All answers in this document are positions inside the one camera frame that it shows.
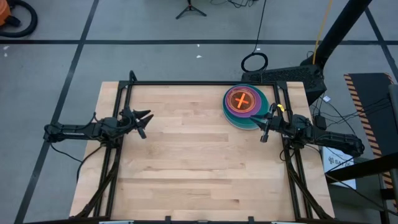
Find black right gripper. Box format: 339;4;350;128
249;103;295;143

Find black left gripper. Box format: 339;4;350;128
114;105;155;140

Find large purple plastic plate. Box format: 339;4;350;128
224;85;263;119

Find large teal plastic plate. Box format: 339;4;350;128
222;83;270;127

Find small translucent orange plate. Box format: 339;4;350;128
226;86;259;116

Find large light blue plate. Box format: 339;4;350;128
222;93;264;130

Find black power adapter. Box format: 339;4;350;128
314;114;328;131

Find white paper sign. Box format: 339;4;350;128
322;145;358;190

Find black slanted beam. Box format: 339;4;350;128
325;151;398;185

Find black mat hazard stripes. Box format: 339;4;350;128
343;72;398;215

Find black tripod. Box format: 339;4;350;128
175;0;208;20

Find orange vacuum cleaner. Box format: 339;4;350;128
0;0;12;26

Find black metal table frame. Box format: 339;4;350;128
70;70;335;224

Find coiled black cable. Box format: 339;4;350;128
241;52;269;73

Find black left arm floor cable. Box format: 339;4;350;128
48;141;105;184

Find black hanging cable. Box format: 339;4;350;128
253;0;268;54

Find yellow hanging cable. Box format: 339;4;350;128
312;0;335;65

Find black stand post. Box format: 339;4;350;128
300;0;374;68

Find tangled black floor cables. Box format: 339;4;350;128
210;0;259;9

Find grey vertical post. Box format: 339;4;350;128
388;83;398;224

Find black vacuum hose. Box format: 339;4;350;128
0;0;39;38

